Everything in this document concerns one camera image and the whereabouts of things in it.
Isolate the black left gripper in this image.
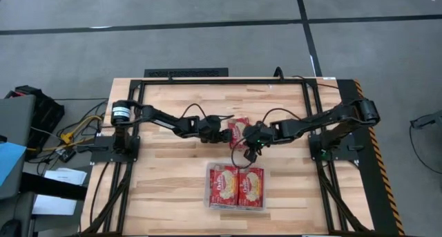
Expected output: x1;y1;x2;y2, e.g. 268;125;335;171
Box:
198;115;234;144

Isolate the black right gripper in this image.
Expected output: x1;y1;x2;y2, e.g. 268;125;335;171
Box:
241;122;274;150

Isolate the red popcorn bag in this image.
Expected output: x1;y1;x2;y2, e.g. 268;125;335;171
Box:
227;117;251;150
238;167;265;209
209;164;240;207

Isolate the clear plastic bin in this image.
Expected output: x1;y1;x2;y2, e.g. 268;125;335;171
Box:
204;162;267;212

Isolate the black perforated strip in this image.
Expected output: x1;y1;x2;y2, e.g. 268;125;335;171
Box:
144;67;229;78

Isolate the black table edge panel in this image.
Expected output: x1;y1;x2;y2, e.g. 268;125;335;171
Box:
336;78;401;236

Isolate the yellow-black hazard tape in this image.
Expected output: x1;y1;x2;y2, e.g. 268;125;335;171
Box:
354;78;405;236

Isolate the white paper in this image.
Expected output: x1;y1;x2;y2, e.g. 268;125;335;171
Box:
31;194;77;216
44;167;88;186

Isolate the grey floor object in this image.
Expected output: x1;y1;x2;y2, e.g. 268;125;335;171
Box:
410;109;442;130

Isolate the black bar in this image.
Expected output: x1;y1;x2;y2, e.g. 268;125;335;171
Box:
20;172;87;200

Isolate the blue sheet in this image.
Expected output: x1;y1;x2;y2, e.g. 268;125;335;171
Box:
0;142;28;187

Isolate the black computer mouse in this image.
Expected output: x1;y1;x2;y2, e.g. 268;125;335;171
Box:
0;218;22;237

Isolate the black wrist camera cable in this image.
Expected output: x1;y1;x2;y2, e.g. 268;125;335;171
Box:
230;140;255;169

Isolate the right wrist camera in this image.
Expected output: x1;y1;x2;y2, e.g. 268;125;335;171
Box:
244;146;260;163

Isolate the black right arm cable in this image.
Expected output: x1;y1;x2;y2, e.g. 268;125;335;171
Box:
261;107;302;124

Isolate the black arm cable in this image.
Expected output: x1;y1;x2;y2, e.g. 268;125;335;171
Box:
179;102;208;120
261;107;302;124

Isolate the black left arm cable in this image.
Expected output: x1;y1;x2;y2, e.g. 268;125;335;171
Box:
179;102;208;120

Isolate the black table frame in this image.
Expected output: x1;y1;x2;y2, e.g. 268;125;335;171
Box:
81;77;376;237

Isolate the brown cable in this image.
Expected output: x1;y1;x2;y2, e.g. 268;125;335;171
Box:
291;75;339;90

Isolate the yellow cable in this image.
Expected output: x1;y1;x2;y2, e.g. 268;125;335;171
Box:
27;115;104;152

